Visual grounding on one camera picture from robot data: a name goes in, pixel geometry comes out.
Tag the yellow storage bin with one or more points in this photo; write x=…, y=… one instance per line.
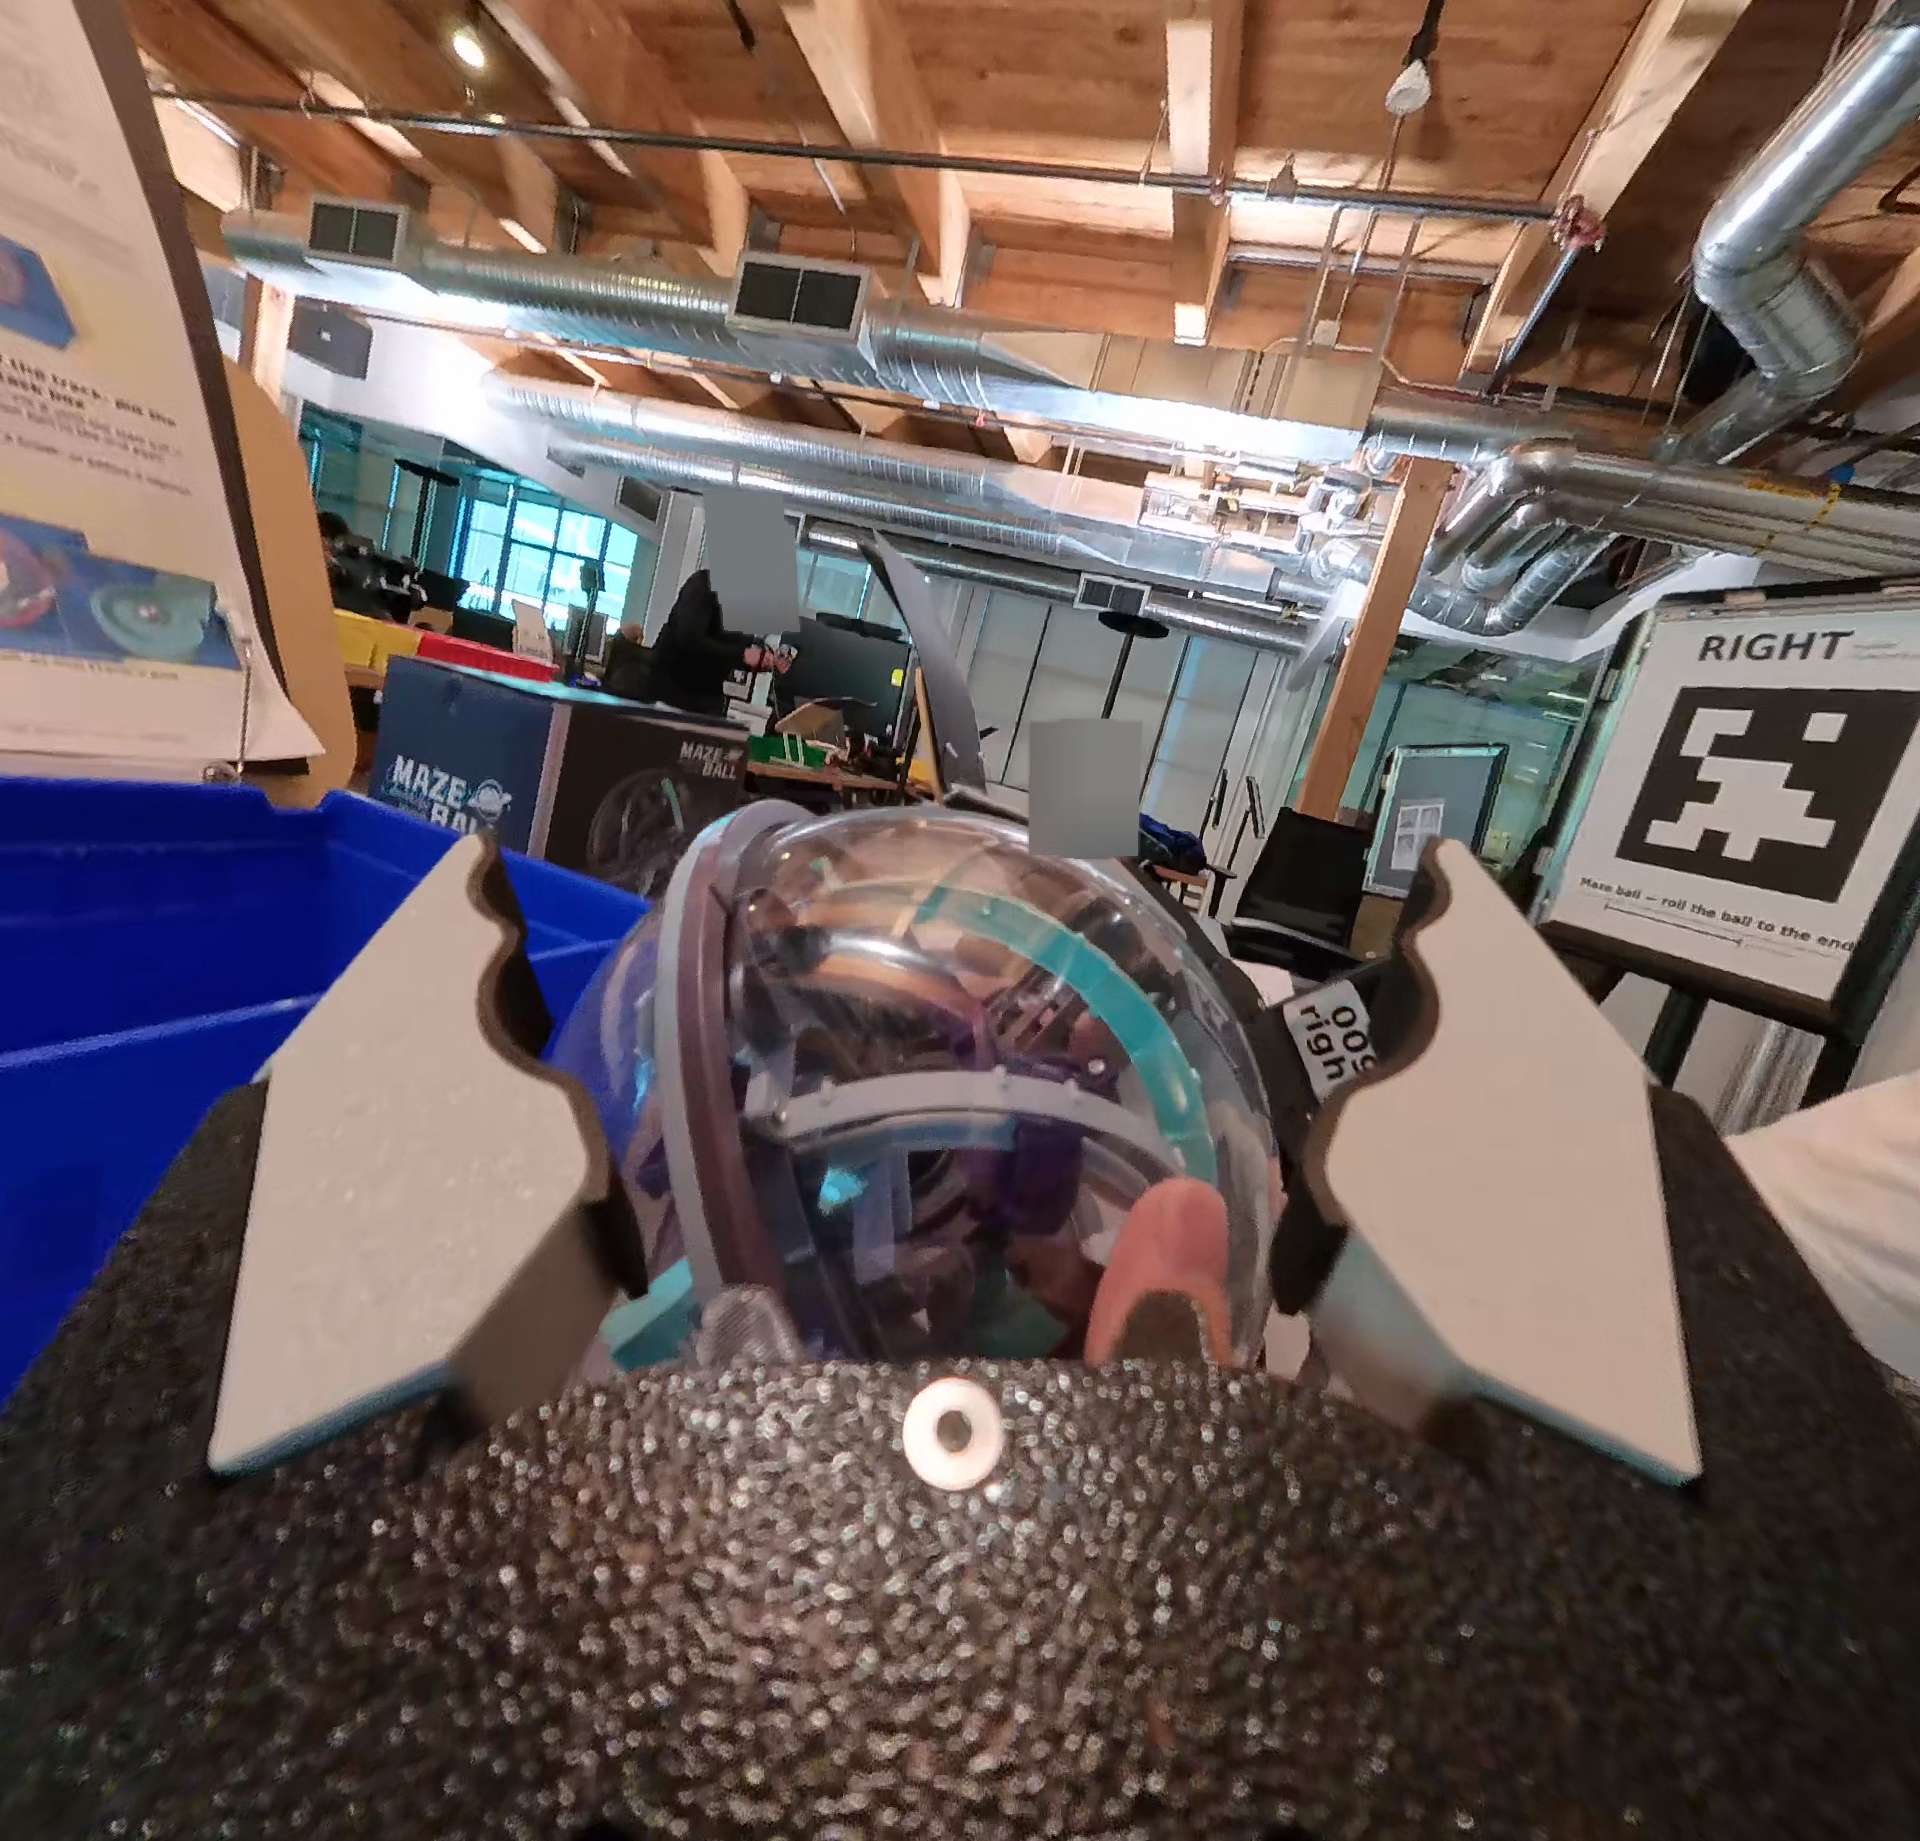
x=375, y=637

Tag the round silver duct with vents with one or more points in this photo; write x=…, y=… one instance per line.
x=597, y=299

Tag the dark maze ball box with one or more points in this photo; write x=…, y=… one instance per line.
x=464, y=761

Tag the black sign stand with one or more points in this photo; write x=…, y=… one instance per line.
x=1673, y=1033

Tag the black computer monitor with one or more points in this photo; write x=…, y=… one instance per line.
x=848, y=679

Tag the black floor lamp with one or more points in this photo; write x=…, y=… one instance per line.
x=1129, y=627

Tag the green storage bin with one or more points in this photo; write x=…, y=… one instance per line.
x=790, y=751

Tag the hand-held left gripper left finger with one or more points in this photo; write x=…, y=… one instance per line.
x=387, y=1150

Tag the person's right hand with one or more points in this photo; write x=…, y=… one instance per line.
x=1189, y=1225

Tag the white spot lamp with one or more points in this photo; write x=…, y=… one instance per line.
x=1405, y=89

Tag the wooden post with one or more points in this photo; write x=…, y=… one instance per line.
x=1372, y=640

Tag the brown cardboard backing board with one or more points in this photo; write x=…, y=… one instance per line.
x=295, y=597

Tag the person's right forearm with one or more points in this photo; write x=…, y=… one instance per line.
x=1833, y=1193

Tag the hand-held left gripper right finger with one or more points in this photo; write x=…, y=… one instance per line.
x=1516, y=1164

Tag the clear plastic maze ball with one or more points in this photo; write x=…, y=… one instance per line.
x=929, y=1062

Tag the grey sprinkler pipe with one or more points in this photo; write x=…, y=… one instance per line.
x=898, y=162

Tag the printed instruction sheet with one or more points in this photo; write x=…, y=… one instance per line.
x=91, y=371

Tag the red storage bin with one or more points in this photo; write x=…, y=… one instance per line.
x=489, y=658

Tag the blue plastic bin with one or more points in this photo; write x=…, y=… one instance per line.
x=136, y=970

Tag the framed black white tag sign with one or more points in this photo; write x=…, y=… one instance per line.
x=1754, y=790

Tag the silver duct elbow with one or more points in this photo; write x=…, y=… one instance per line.
x=1754, y=267

